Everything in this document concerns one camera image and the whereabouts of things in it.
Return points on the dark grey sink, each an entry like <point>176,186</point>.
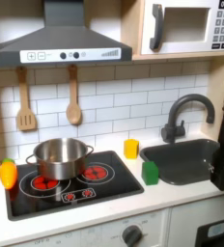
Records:
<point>181,160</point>

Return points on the dark grey tap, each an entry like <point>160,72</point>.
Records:
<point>181,119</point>

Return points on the green block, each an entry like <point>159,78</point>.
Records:
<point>150,173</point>

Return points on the yellow block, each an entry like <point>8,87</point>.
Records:
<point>131,148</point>

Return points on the grey oven knob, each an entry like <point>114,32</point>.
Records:
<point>132,235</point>

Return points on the white toy microwave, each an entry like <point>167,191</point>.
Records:
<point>188,25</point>

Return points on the black stove top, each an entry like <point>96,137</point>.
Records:
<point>72,186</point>

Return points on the wooden spoon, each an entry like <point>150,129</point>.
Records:
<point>73,109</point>

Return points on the steel pot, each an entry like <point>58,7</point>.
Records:
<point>61,157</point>

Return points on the grey range hood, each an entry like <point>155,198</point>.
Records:
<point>64,41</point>

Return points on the wooden slotted spatula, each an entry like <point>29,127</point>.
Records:
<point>24,115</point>

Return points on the orange toy carrot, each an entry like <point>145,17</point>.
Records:
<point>8,173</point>

